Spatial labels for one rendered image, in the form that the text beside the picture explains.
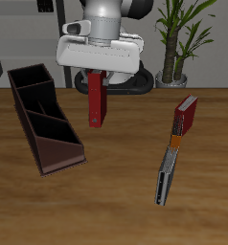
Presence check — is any red book with grey dot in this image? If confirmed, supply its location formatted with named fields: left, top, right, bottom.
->
left=87, top=69, right=108, bottom=129

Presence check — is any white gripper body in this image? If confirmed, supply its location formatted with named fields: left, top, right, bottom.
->
left=56, top=32, right=145, bottom=75

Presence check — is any dark brown desk caddy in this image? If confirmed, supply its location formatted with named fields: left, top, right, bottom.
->
left=7, top=62, right=88, bottom=178

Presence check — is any black vertical post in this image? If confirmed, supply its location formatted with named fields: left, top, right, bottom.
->
left=55, top=0, right=74, bottom=89

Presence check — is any green pot plant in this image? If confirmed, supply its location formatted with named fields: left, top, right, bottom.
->
left=153, top=0, right=219, bottom=90

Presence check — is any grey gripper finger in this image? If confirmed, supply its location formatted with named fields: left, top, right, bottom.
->
left=102, top=71, right=114, bottom=87
left=81, top=68, right=90, bottom=85

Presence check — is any grey book with orange band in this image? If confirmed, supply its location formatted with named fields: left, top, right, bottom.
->
left=154, top=114, right=185, bottom=207

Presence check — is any red book with white pages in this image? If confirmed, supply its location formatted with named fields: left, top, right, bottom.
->
left=173, top=94, right=199, bottom=138

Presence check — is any black wall panel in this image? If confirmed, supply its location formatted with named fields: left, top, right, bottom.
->
left=36, top=0, right=55, bottom=13

